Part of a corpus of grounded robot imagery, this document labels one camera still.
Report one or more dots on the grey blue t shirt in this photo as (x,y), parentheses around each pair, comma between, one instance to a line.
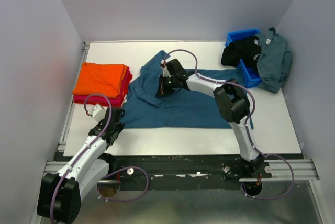
(274,62)

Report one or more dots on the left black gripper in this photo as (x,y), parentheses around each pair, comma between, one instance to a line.
(120,127)

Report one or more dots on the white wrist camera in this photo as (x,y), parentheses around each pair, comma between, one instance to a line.
(165,72)
(97,112)

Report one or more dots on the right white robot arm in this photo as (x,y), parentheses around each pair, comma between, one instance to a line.
(231,101)

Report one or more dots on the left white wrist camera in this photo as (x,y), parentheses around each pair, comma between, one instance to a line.
(97,112)

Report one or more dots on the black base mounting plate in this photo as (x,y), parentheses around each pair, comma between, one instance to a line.
(175,173)

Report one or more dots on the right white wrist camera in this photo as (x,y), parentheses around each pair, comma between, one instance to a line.
(165,72)

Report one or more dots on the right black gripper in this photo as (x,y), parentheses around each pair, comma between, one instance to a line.
(162,90)

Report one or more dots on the pink t shirt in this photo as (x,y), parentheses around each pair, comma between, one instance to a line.
(102,99)

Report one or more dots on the teal blue t shirt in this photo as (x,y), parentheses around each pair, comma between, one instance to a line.
(186,109)

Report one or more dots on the orange t shirt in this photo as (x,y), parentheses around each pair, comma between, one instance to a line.
(103,79)

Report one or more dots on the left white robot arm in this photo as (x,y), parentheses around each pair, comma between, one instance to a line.
(83,161)

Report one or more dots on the black t shirt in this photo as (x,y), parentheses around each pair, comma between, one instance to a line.
(247,49)

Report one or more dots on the blue plastic bin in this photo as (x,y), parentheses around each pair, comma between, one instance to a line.
(251,78)

